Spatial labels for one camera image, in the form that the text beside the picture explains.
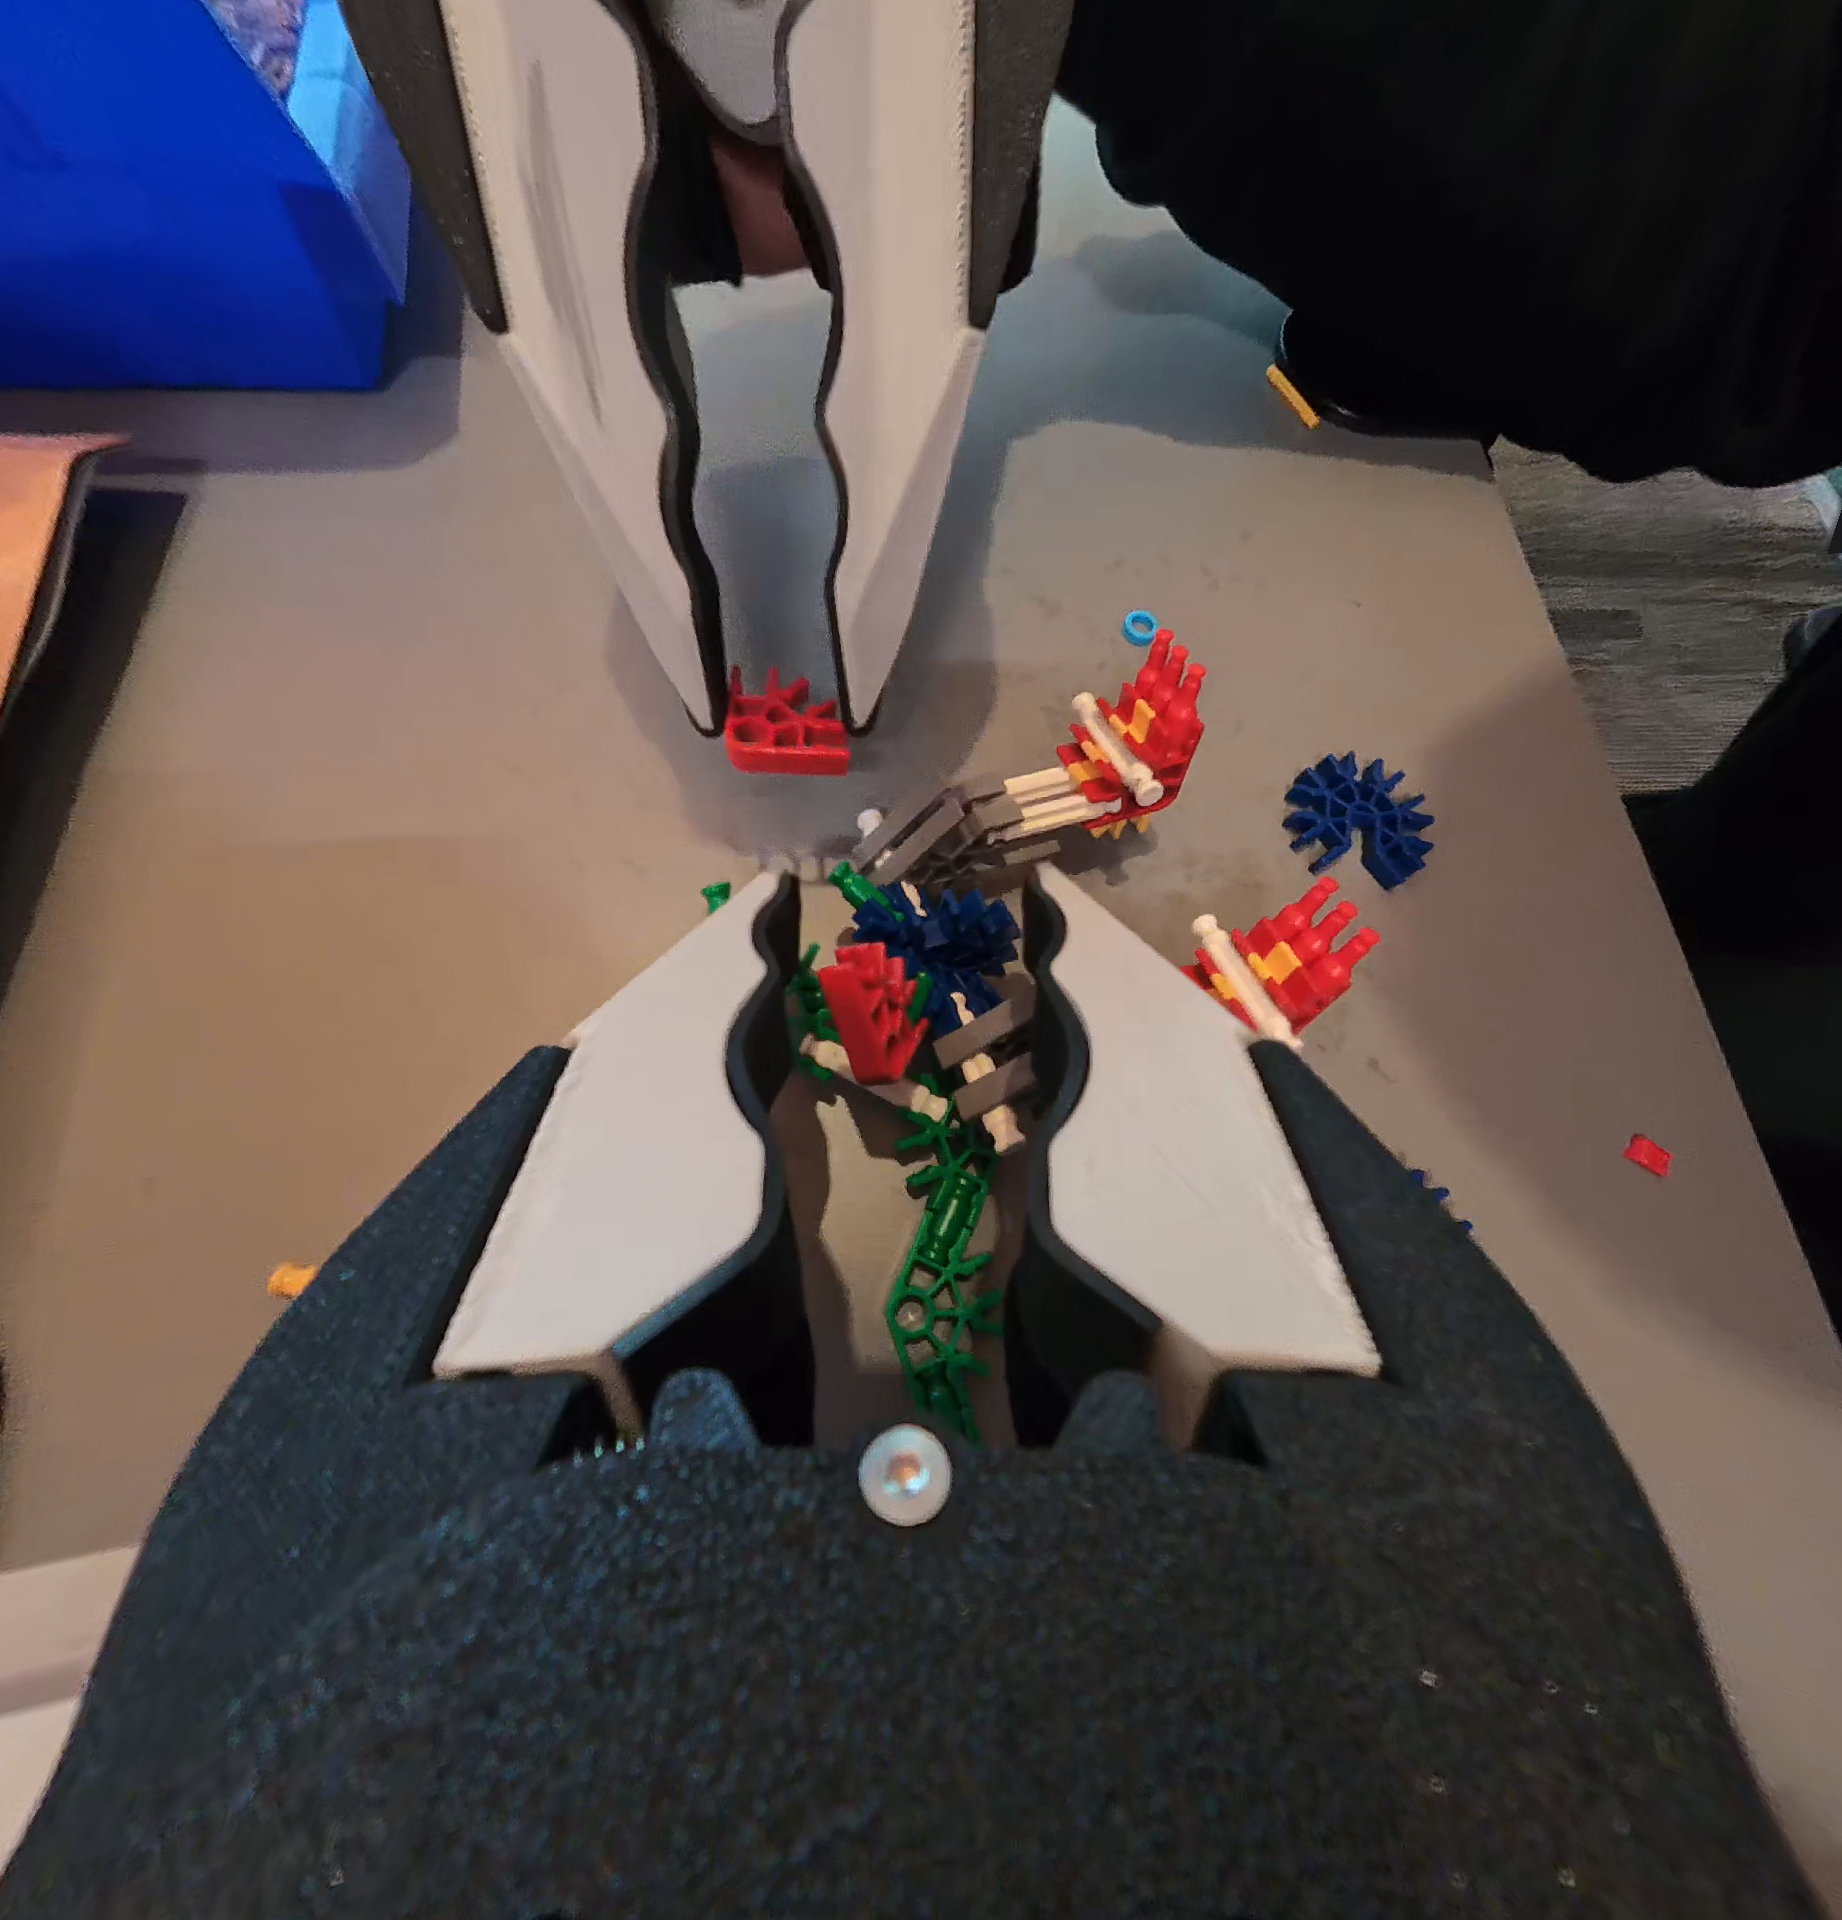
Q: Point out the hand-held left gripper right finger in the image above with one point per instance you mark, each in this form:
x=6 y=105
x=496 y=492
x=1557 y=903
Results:
x=1190 y=1168

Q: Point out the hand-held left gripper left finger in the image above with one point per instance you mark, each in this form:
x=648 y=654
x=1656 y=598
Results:
x=633 y=1168

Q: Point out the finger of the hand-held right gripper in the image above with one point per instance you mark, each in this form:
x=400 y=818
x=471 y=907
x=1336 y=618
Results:
x=561 y=223
x=907 y=301

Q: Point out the multicolour toy construction model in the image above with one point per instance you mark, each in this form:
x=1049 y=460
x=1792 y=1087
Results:
x=921 y=932

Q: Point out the red fan-shaped toy connector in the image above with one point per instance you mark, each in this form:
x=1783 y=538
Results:
x=778 y=732

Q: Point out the person's right hand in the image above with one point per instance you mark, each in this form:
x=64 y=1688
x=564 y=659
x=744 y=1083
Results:
x=761 y=208

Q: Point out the blue and grey snowflake connectors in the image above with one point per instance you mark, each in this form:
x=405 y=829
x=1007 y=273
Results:
x=1441 y=1198

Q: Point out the red yellow toy leg assembly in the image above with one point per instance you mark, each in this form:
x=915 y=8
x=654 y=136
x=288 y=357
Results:
x=1312 y=946

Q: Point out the blue plastic bin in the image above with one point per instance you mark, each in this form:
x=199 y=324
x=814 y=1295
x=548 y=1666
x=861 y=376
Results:
x=140 y=194

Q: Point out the long orange toy rod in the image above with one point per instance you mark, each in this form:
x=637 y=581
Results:
x=291 y=1281

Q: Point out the blue snowflake toy connector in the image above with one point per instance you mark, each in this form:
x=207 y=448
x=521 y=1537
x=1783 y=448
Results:
x=1356 y=818

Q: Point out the short yellow toy rod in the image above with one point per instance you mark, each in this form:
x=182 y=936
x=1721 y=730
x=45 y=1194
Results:
x=1291 y=397

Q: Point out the tiny red toy piece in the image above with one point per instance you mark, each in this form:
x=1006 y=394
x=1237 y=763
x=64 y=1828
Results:
x=1646 y=1154

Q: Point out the orange printed plastic bag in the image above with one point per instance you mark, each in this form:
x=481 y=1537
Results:
x=11 y=570

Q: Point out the person's dark clothed legs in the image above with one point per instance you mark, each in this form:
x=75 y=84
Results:
x=1807 y=977

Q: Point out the white instruction leaflet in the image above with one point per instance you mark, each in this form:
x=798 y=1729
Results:
x=20 y=1648

